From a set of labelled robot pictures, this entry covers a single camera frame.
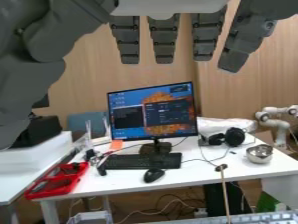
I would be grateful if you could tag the computer monitor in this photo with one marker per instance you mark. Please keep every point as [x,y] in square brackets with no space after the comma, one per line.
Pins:
[153,111]

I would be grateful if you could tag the black keyboard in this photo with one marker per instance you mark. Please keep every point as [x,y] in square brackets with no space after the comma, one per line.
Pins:
[141,161]

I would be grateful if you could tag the black computer tower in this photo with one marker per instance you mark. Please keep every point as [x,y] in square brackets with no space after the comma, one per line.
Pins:
[219,200]

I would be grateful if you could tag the white desk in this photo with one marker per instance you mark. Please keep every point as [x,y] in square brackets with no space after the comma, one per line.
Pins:
[200,173]
[31,166]

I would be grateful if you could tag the black computer mouse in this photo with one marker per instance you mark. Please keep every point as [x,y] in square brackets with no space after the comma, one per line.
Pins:
[153,175]

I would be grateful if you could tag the small white jointed device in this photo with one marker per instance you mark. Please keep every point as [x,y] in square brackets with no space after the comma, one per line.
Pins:
[277,123]

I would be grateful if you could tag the metal bowl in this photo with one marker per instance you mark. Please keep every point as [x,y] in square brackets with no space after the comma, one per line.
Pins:
[259,155]

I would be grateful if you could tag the thin stick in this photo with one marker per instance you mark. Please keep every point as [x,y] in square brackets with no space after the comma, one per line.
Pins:
[225,196]

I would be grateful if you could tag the grey blue chair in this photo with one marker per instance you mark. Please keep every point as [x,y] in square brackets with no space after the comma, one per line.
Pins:
[86,120]

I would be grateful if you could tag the red tray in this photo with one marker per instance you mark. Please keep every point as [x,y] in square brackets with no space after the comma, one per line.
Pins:
[53,187]
[67,169]

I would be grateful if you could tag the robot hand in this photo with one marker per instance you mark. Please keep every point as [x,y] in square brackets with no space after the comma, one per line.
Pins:
[27,50]

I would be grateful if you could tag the clear box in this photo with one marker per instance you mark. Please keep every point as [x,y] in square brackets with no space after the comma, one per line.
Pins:
[247,219]

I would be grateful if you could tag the small black tool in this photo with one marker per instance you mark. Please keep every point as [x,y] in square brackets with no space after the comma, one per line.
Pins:
[101,170]

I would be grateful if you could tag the black headphones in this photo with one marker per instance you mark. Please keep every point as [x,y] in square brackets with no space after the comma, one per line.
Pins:
[233,136]

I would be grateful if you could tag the black case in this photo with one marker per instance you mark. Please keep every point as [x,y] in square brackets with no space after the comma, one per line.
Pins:
[37,131]

